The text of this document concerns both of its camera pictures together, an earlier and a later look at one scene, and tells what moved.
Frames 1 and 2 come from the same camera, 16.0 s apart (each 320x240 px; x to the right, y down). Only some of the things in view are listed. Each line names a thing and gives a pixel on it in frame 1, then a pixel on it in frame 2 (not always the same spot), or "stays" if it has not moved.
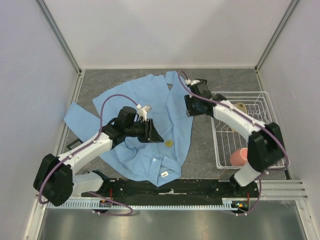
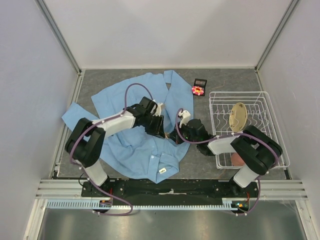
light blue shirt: x=163 y=101 stays
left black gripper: x=151 y=134 to x=158 y=130
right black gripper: x=188 y=99 to x=176 y=137
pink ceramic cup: x=239 y=157 stays
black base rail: x=119 y=188 stays
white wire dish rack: x=226 y=137 stays
